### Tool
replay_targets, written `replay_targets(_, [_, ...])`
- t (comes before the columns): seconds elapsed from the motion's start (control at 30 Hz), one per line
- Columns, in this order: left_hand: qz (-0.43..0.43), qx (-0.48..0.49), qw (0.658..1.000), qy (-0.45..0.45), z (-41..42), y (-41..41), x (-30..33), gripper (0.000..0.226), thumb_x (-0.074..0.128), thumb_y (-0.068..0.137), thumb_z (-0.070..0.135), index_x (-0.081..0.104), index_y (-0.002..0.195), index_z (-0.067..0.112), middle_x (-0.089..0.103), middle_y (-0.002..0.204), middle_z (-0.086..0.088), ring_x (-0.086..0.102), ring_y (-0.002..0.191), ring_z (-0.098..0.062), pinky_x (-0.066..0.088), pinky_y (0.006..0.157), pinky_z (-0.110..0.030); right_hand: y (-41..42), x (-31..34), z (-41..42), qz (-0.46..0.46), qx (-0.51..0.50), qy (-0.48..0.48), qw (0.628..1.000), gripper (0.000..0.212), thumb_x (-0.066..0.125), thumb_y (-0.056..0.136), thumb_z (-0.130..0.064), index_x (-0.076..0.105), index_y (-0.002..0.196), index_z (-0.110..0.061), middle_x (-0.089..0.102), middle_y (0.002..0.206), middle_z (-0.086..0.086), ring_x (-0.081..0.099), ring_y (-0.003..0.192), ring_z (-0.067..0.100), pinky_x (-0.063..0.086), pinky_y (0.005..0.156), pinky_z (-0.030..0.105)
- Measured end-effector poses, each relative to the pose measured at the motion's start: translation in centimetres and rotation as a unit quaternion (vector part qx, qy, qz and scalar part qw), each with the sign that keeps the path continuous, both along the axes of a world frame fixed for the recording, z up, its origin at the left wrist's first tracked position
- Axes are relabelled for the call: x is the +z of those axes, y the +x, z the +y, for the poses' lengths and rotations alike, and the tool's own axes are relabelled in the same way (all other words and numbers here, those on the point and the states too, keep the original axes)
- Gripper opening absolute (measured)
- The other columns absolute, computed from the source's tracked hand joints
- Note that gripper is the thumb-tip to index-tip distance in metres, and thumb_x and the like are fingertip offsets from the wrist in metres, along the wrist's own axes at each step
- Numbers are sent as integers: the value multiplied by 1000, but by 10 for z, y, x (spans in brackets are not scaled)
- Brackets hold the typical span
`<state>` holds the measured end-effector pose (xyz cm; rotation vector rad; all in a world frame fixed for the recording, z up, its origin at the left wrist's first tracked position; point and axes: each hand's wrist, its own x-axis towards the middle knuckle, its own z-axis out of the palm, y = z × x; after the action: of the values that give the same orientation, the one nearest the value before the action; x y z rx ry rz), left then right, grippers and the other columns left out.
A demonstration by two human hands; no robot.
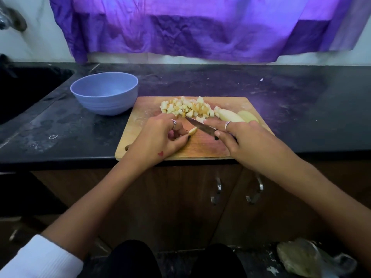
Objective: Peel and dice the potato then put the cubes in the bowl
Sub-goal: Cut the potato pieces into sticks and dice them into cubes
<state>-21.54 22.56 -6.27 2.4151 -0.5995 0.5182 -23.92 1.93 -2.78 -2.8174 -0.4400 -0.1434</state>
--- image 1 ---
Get person's left hand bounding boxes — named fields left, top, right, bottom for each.
left=123, top=113, right=192, bottom=171

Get person's right hand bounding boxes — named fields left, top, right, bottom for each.
left=204, top=117, right=293, bottom=177

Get potato slice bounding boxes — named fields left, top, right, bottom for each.
left=214, top=106, right=246, bottom=124
left=237, top=110, right=260, bottom=124

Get black handled knife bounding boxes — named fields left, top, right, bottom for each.
left=184, top=115, right=238, bottom=143

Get pile of diced potato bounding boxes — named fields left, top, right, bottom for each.
left=159, top=95, right=216, bottom=120

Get blue bowl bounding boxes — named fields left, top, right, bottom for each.
left=70, top=71, right=140, bottom=117

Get person's left forearm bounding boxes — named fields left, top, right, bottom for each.
left=42, top=156, right=143, bottom=261

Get person's dark trousers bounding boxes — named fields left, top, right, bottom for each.
left=101, top=238, right=249, bottom=278

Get wooden cutting board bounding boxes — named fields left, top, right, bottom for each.
left=115, top=96, right=274, bottom=161

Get plastic bags on floor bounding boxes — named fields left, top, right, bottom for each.
left=276, top=238, right=322, bottom=278

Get purple cloth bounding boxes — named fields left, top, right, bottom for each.
left=48, top=0, right=371, bottom=64

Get dark sink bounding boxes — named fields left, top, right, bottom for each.
left=0, top=65, right=75, bottom=126

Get metal faucet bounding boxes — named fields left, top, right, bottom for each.
left=0, top=0, right=28, bottom=32

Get metal cabinet handle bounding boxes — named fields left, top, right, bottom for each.
left=245, top=173, right=265, bottom=205
left=210, top=176, right=223, bottom=205

